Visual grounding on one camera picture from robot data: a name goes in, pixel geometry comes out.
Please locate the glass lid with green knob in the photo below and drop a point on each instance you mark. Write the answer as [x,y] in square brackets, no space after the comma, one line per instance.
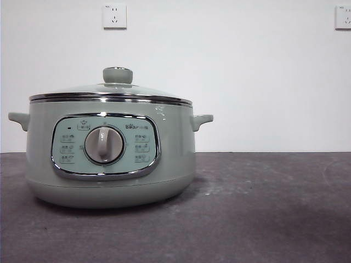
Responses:
[118,75]

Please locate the pale green electric cooking pot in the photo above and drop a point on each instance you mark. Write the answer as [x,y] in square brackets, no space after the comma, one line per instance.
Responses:
[175,142]

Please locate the white wall socket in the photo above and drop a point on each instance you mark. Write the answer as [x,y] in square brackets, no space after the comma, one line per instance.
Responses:
[343,17]
[115,16]

